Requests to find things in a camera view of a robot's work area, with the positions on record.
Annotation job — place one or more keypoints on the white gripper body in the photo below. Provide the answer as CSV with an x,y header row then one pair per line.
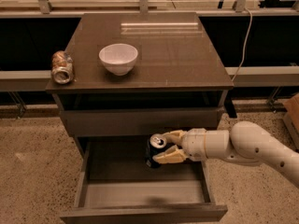
x,y
194,144

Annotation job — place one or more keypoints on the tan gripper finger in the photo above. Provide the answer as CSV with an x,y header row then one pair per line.
x,y
174,137
174,154

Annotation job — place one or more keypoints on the blue pepsi can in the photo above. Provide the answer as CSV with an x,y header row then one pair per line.
x,y
153,151

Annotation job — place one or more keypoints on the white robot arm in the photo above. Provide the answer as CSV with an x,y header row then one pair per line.
x,y
246,144

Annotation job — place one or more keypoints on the dark grey drawer cabinet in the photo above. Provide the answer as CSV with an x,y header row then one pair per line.
x,y
177,66

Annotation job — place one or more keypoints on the open grey middle drawer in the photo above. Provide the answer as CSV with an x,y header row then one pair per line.
x,y
116,186

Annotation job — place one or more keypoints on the closed grey top drawer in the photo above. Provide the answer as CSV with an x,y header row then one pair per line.
x,y
87,123

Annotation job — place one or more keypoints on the brown crushed soda can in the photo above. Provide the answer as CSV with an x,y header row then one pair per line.
x,y
62,67

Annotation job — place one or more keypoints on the white ceramic bowl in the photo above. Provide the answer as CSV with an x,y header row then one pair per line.
x,y
118,59

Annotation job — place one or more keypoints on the cardboard box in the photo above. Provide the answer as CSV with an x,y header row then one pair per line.
x,y
291,118

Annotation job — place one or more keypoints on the grey metal railing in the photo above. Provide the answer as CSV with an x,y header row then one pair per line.
x,y
140,3

